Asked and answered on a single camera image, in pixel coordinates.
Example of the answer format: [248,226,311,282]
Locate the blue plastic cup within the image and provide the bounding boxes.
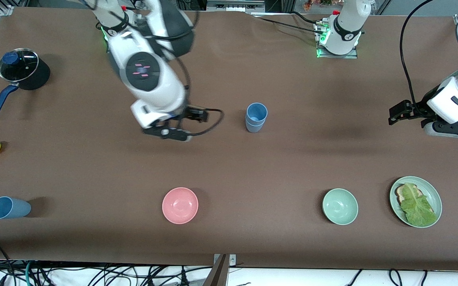
[0,196,31,220]
[246,102,268,124]
[245,116,266,133]

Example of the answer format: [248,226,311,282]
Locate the toasted bread slice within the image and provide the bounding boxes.
[396,185,434,213]

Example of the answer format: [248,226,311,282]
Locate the pale green plate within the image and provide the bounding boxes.
[389,176,442,228]

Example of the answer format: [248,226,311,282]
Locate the pink bowl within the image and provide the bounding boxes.
[162,187,199,224]

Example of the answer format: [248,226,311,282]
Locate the green lettuce leaf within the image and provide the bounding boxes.
[400,183,438,227]

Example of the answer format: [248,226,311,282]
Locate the pale green bowl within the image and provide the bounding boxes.
[322,188,359,226]

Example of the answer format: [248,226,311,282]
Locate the grey metal table leg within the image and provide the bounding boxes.
[202,254,229,286]

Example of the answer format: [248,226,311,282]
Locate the glass lid with blue knob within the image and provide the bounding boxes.
[0,48,39,82]

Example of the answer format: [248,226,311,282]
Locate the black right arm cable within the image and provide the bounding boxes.
[165,52,225,138]

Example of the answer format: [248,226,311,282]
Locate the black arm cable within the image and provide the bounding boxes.
[165,52,225,138]
[400,0,434,104]

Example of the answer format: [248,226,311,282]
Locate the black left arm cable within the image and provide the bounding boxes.
[400,0,434,104]

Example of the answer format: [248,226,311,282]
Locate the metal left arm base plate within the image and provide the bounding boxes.
[315,19,359,60]

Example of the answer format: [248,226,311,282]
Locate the grey metal rail fixture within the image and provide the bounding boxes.
[206,0,266,12]

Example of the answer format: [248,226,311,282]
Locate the long black table cable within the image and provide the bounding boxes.
[253,16,323,34]

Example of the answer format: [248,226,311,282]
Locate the metal table edge bracket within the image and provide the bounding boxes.
[213,254,237,267]

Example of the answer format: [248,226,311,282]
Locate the black pot with blue handle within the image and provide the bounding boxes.
[0,48,51,118]

